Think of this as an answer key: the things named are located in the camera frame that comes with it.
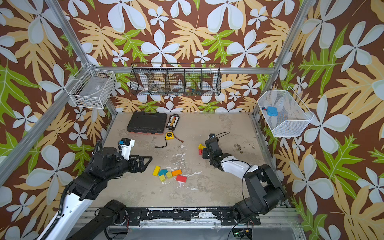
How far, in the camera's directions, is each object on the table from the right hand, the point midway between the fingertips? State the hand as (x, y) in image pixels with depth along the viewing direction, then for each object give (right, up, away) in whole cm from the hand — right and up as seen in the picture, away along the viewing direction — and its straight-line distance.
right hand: (205, 148), depth 93 cm
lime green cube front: (-26, -16, -8) cm, 31 cm away
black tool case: (-41, +17, +15) cm, 47 cm away
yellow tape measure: (-25, +8, +12) cm, 29 cm away
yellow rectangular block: (-30, -13, -4) cm, 33 cm away
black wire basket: (-19, +45, +4) cm, 49 cm away
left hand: (-31, 0, -24) cm, 39 cm away
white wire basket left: (-67, +36, -7) cm, 77 cm away
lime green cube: (-22, -15, -6) cm, 27 cm away
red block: (-14, -17, -6) cm, 23 cm away
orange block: (-18, -14, -5) cm, 23 cm away
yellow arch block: (-3, +1, +4) cm, 5 cm away
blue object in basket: (+38, +23, -7) cm, 45 cm away
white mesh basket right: (+43, +21, -10) cm, 49 cm away
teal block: (-26, -13, -4) cm, 29 cm away
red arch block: (-3, -2, -2) cm, 4 cm away
